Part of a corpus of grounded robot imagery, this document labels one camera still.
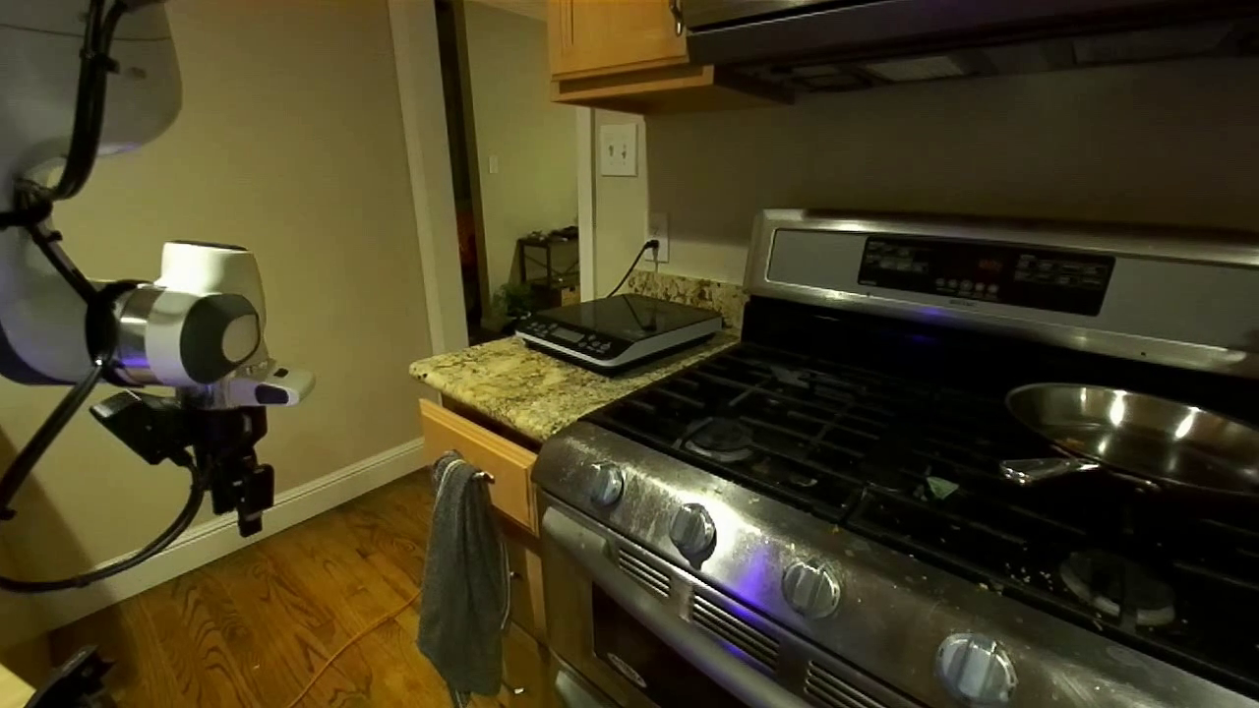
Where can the grey striped towel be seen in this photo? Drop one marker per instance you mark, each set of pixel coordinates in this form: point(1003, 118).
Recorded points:
point(461, 591)

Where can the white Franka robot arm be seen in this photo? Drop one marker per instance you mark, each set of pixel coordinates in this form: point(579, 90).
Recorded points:
point(182, 326)

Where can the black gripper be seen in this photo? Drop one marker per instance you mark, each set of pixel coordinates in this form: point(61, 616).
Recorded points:
point(232, 438)

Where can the granite countertop with cooktop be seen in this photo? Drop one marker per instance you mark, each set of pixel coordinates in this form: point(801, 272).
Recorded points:
point(536, 385)

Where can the stainless steel gas stove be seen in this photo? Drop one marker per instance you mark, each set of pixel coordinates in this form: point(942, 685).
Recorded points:
point(853, 525)

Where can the steel frying pan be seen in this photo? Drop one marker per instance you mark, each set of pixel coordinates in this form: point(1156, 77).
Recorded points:
point(1144, 434)

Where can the white light switch plate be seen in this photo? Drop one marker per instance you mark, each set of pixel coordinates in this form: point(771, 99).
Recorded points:
point(621, 146)

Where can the white wall outlet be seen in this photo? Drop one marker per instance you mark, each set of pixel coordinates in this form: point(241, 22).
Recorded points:
point(658, 247)

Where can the black induction cooktop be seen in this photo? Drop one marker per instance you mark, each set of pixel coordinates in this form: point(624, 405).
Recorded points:
point(614, 326)

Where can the wooden wall cabinet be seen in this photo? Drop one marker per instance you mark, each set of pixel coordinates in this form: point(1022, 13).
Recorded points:
point(614, 40)

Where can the stainless steel microwave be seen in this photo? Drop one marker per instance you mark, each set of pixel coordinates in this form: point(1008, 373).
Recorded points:
point(970, 31)

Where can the wooden kitchen drawer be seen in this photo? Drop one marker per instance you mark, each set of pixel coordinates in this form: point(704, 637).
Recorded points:
point(478, 455)

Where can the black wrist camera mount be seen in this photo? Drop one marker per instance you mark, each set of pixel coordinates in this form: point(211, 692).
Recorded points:
point(144, 427)

